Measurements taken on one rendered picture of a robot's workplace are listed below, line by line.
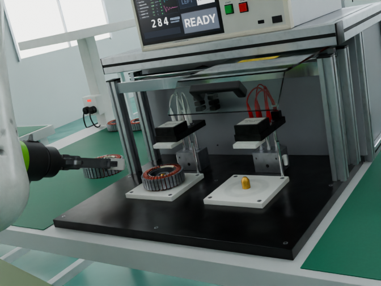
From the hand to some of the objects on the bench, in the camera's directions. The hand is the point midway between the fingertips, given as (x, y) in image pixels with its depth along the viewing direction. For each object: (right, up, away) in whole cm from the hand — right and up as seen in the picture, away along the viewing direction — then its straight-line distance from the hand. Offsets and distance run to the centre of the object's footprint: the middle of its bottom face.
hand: (103, 163), depth 130 cm
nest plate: (+17, -6, -3) cm, 18 cm away
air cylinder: (+25, -1, +8) cm, 26 cm away
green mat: (+92, 0, -29) cm, 97 cm away
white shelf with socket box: (-16, +10, +87) cm, 89 cm away
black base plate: (+28, -8, -8) cm, 30 cm away
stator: (+17, -5, -4) cm, 18 cm away
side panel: (+76, +5, +3) cm, 76 cm away
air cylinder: (+45, -1, -6) cm, 45 cm away
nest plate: (+37, -6, -17) cm, 41 cm away
